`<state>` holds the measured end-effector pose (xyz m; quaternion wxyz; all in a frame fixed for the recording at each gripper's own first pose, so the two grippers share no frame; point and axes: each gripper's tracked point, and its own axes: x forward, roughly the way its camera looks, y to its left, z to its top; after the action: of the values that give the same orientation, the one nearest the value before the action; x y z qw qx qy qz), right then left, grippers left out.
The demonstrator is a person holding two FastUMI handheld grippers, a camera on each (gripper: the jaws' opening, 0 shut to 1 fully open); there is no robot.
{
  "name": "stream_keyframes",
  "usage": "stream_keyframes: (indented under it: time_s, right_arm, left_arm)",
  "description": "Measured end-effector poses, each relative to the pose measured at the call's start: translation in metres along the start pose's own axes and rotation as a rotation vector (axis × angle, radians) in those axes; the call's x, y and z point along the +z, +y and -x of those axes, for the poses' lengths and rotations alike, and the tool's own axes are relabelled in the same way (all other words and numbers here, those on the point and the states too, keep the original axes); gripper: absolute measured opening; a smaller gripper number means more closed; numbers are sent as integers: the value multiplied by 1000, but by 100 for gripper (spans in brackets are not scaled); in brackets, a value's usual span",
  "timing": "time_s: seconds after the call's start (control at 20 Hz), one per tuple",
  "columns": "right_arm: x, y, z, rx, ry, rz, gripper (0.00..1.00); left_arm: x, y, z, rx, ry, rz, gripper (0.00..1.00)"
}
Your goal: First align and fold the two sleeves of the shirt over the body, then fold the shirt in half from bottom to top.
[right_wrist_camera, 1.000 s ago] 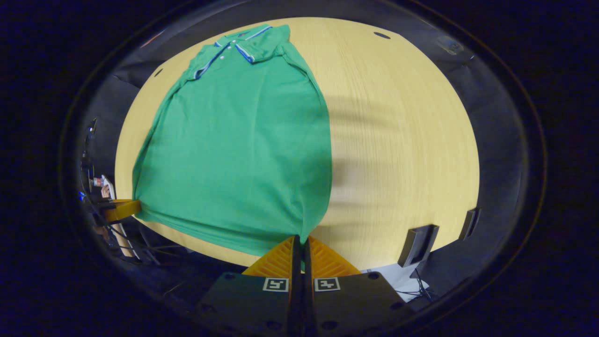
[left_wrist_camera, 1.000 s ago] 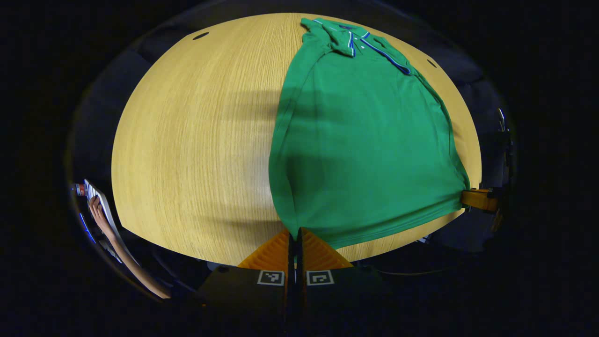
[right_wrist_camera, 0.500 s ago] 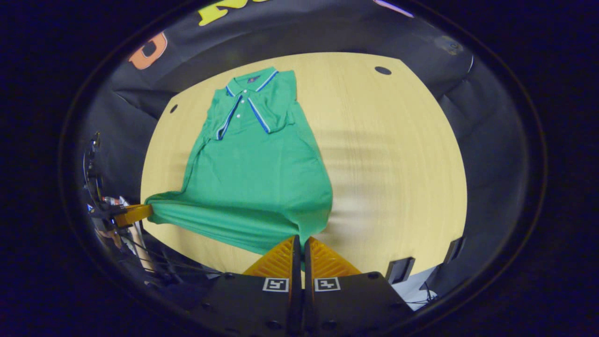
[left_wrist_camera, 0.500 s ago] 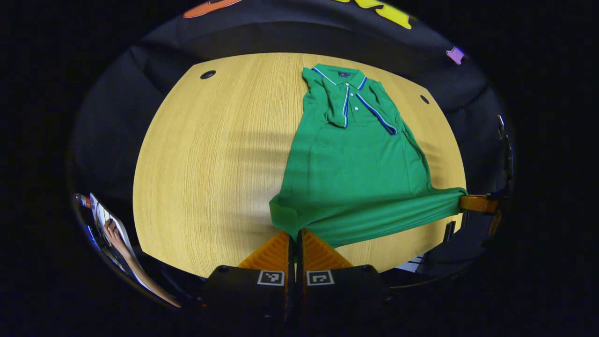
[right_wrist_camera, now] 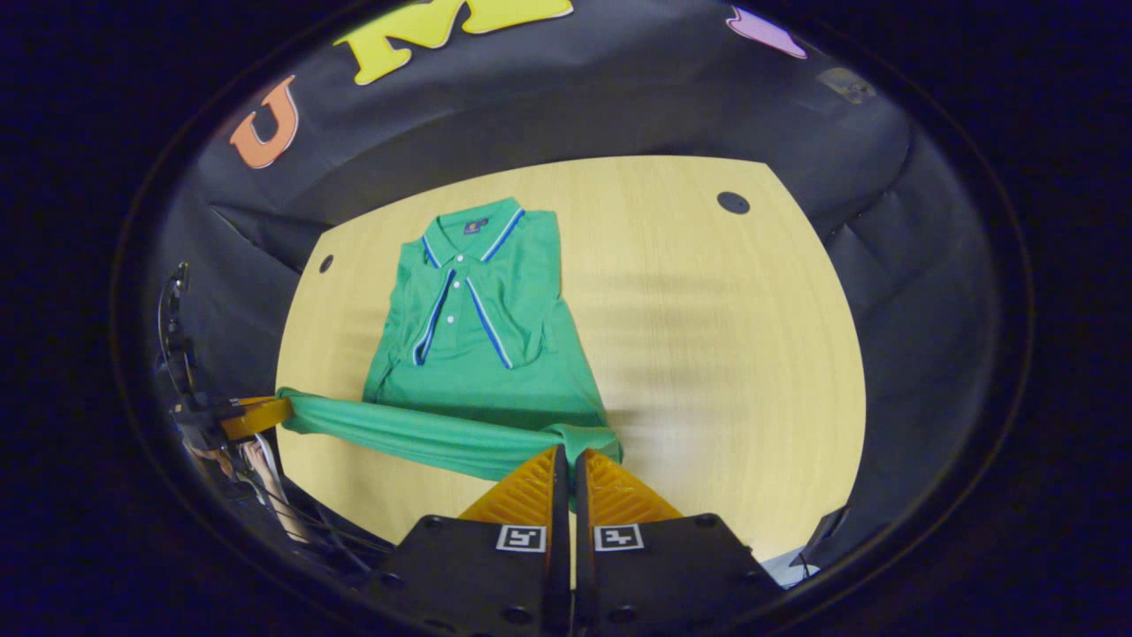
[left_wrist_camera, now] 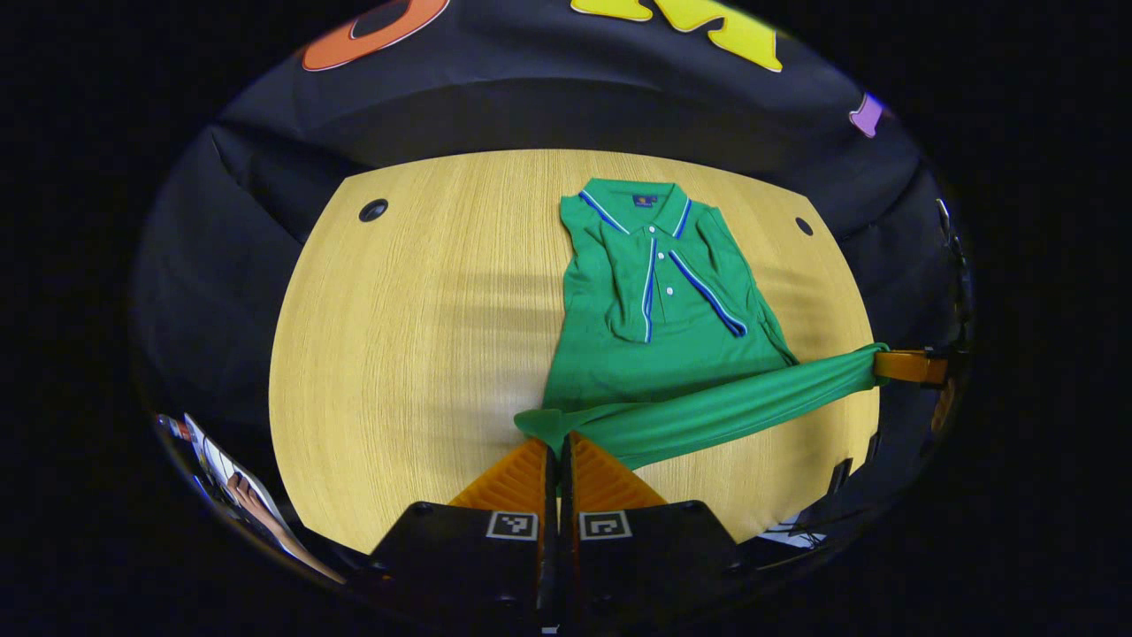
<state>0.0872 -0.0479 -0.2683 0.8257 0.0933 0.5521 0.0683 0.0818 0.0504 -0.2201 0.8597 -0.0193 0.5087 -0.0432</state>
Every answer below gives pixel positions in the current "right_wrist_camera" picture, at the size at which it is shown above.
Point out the green T-shirt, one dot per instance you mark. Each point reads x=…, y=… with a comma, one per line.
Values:
x=478, y=354

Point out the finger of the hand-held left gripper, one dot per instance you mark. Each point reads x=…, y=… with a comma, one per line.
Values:
x=256, y=418

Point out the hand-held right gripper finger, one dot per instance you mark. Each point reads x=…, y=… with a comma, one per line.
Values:
x=582, y=504
x=561, y=495

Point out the black backdrop cloth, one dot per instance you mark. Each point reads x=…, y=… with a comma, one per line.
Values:
x=619, y=106

